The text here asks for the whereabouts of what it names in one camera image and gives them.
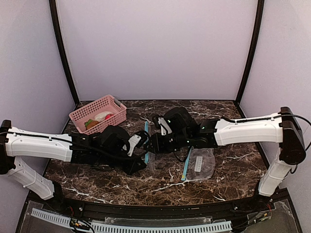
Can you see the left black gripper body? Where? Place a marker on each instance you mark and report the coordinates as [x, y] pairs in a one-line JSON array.
[[135, 163]]

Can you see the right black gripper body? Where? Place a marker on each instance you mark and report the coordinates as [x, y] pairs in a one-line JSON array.
[[156, 141]]

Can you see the zip bag with blue zipper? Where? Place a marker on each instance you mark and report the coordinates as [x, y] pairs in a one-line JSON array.
[[150, 159]]

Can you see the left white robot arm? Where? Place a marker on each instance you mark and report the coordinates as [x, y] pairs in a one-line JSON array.
[[74, 148]]

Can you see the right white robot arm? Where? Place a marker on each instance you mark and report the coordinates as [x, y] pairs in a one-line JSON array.
[[179, 130]]

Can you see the red toy fruit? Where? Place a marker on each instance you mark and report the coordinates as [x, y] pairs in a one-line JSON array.
[[108, 116]]

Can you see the white toy bun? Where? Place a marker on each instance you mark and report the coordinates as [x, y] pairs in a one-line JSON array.
[[101, 116]]

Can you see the pink perforated plastic basket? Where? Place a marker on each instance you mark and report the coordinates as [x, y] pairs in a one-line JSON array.
[[89, 111]]

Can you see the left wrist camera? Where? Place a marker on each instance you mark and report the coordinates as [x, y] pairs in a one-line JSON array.
[[136, 141]]

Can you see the white slotted cable duct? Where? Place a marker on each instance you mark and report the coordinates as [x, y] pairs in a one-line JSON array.
[[124, 225]]

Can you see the black front table rail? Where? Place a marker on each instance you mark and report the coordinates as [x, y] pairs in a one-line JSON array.
[[230, 210]]

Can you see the left black frame post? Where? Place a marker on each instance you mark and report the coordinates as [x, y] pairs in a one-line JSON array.
[[62, 52]]

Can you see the black frame post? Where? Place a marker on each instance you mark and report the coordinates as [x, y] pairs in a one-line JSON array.
[[252, 50], [62, 52]]

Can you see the right black frame post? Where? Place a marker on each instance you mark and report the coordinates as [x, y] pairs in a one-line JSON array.
[[252, 50]]

